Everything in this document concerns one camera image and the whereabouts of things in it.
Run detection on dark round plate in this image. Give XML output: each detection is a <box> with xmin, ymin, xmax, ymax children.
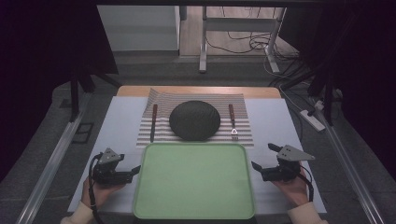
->
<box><xmin>168</xmin><ymin>100</ymin><xmax>221</xmax><ymax>142</ymax></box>

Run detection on striped placemat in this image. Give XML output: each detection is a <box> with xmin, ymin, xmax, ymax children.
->
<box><xmin>135</xmin><ymin>88</ymin><xmax>255</xmax><ymax>148</ymax></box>

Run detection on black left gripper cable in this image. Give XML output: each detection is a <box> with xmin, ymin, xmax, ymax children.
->
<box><xmin>88</xmin><ymin>152</ymin><xmax>106</xmax><ymax>224</ymax></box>

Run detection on dark curtain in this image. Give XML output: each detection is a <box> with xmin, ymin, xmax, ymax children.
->
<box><xmin>279</xmin><ymin>0</ymin><xmax>396</xmax><ymax>174</ymax></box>
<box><xmin>0</xmin><ymin>0</ymin><xmax>120</xmax><ymax>183</ymax></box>

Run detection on bundle of floor cables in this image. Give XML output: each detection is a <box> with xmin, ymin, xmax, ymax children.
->
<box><xmin>205</xmin><ymin>5</ymin><xmax>302</xmax><ymax>63</ymax></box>

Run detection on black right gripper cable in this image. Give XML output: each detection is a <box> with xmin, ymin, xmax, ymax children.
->
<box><xmin>298</xmin><ymin>166</ymin><xmax>316</xmax><ymax>203</ymax></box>

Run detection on person's right hand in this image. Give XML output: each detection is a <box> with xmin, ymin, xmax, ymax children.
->
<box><xmin>271</xmin><ymin>167</ymin><xmax>310</xmax><ymax>208</ymax></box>

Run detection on white power strip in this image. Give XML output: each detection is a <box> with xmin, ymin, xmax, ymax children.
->
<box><xmin>299</xmin><ymin>108</ymin><xmax>327</xmax><ymax>133</ymax></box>

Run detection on wooden-handled knife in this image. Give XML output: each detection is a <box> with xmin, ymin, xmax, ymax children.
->
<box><xmin>149</xmin><ymin>104</ymin><xmax>159</xmax><ymax>144</ymax></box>

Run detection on white table cover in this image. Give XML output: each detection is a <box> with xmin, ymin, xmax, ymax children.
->
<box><xmin>67</xmin><ymin>95</ymin><xmax>328</xmax><ymax>217</ymax></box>

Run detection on white metal desk frame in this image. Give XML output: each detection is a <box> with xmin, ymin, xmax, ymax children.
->
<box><xmin>198</xmin><ymin>5</ymin><xmax>288</xmax><ymax>75</ymax></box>

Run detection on aluminium rail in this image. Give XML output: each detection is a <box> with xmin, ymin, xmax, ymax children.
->
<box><xmin>310</xmin><ymin>96</ymin><xmax>385</xmax><ymax>224</ymax></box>
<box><xmin>14</xmin><ymin>92</ymin><xmax>92</xmax><ymax>224</ymax></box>

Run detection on white cabinet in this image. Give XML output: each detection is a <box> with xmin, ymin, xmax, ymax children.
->
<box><xmin>96</xmin><ymin>4</ymin><xmax>182</xmax><ymax>53</ymax></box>

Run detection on wooden-handled fork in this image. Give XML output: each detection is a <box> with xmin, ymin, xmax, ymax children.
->
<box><xmin>228</xmin><ymin>103</ymin><xmax>239</xmax><ymax>141</ymax></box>

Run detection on person's left hand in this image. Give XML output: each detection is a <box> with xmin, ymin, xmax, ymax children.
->
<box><xmin>81</xmin><ymin>176</ymin><xmax>126</xmax><ymax>209</ymax></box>

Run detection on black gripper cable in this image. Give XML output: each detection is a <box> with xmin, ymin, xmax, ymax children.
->
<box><xmin>88</xmin><ymin>152</ymin><xmax>106</xmax><ymax>224</ymax></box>
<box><xmin>298</xmin><ymin>166</ymin><xmax>316</xmax><ymax>203</ymax></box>

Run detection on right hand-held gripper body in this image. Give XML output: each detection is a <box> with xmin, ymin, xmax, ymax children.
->
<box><xmin>261</xmin><ymin>144</ymin><xmax>316</xmax><ymax>183</ymax></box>

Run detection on green plastic tray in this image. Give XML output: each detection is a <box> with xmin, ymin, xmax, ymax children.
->
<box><xmin>133</xmin><ymin>142</ymin><xmax>256</xmax><ymax>220</ymax></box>

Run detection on black metal stand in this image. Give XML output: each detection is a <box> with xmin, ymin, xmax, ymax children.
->
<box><xmin>306</xmin><ymin>66</ymin><xmax>337</xmax><ymax>127</ymax></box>
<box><xmin>68</xmin><ymin>66</ymin><xmax>122</xmax><ymax>123</ymax></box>

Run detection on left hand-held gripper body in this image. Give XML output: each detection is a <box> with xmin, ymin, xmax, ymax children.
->
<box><xmin>92</xmin><ymin>147</ymin><xmax>134</xmax><ymax>187</ymax></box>

